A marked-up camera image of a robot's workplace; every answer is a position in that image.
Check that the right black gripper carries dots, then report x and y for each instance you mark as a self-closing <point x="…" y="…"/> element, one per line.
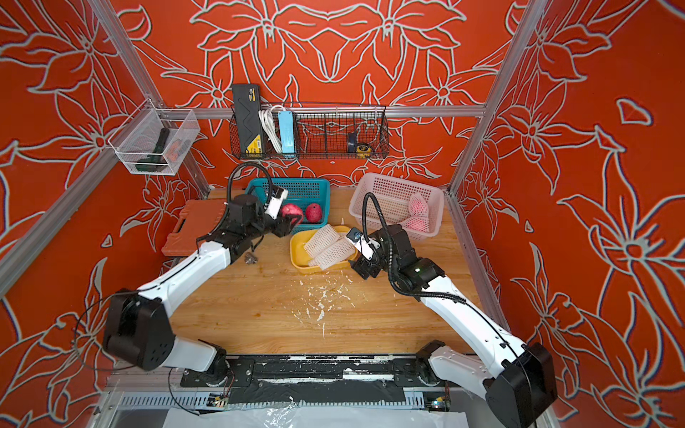
<point x="362" y="266"/>

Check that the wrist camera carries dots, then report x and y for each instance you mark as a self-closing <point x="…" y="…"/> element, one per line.
<point x="366" y="246"/>
<point x="277" y="196"/>

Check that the yellow tape measure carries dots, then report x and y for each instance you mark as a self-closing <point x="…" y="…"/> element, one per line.
<point x="363" y="151"/>

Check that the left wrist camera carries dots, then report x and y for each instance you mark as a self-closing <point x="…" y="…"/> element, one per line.
<point x="277" y="196"/>

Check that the black wire wall basket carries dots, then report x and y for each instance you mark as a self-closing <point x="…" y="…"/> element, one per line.
<point x="323" y="131"/>

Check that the light blue power bank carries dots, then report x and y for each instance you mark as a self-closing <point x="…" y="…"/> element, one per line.
<point x="286" y="128"/>

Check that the white foam net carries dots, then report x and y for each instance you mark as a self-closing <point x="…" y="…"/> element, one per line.
<point x="339" y="251"/>
<point x="321" y="240"/>

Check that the clear acrylic wall box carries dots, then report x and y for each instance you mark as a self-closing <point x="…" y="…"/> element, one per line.
<point x="136" y="137"/>

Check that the dark green tool handle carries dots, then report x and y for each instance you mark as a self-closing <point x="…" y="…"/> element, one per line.
<point x="153" y="162"/>

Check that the black rectangular device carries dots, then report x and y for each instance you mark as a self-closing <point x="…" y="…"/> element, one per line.
<point x="247" y="107"/>

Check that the teal plastic basket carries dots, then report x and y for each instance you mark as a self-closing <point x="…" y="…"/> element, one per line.
<point x="304" y="192"/>

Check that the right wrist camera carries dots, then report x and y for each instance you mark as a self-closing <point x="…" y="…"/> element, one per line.
<point x="366" y="246"/>

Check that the yellow plastic tray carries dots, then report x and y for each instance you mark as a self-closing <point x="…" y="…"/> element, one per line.
<point x="300" y="259"/>

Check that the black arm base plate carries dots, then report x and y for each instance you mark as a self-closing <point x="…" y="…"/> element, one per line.
<point x="398" y="369"/>

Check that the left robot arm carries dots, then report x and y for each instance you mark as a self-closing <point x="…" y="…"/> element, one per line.
<point x="137" y="328"/>

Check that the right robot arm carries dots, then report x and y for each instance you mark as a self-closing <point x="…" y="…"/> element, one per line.
<point x="514" y="378"/>

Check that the orange tool case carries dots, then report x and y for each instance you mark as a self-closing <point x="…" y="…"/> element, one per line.
<point x="197" y="218"/>

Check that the small grey metal part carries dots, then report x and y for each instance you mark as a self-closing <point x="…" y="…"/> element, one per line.
<point x="250" y="259"/>

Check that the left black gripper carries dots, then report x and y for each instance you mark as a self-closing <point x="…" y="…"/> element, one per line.
<point x="284" y="228"/>

